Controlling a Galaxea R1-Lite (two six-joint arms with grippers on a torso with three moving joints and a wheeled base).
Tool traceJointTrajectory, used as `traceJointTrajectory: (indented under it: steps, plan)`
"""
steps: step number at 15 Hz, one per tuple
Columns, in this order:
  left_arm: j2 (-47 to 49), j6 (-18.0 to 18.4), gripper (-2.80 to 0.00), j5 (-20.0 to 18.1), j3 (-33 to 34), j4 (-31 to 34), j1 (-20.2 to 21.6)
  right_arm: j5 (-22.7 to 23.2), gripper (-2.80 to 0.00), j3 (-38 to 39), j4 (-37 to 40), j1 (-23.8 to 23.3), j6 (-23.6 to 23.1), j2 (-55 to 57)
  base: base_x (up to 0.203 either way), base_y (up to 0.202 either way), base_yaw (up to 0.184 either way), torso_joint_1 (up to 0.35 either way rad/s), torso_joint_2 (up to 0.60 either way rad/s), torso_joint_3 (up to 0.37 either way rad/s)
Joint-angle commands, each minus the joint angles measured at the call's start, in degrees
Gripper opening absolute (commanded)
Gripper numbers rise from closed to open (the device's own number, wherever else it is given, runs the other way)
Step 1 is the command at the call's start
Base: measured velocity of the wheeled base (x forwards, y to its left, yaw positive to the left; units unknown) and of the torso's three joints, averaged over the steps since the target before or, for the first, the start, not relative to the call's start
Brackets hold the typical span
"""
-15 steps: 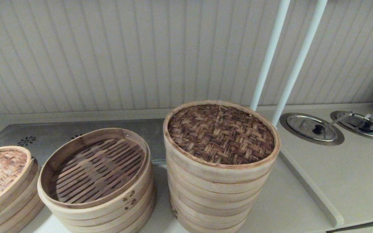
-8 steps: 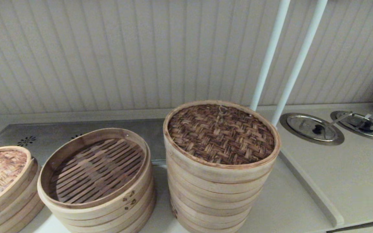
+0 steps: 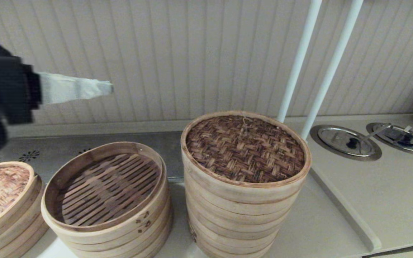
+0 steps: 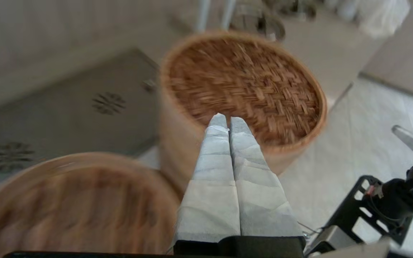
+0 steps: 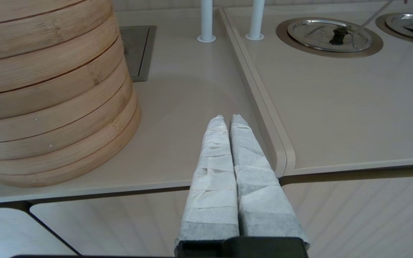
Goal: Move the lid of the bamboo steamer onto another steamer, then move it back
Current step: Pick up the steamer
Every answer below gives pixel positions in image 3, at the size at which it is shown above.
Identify tall bamboo steamer stack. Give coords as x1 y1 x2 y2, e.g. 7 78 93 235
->
184 172 302 258

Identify steel pot lid black knob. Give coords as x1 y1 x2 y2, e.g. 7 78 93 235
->
317 127 375 158
373 124 413 153

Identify steel drain panel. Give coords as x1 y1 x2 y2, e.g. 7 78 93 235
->
0 131 193 180

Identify white round pole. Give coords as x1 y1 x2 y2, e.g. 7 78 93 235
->
277 0 323 123
301 0 365 141

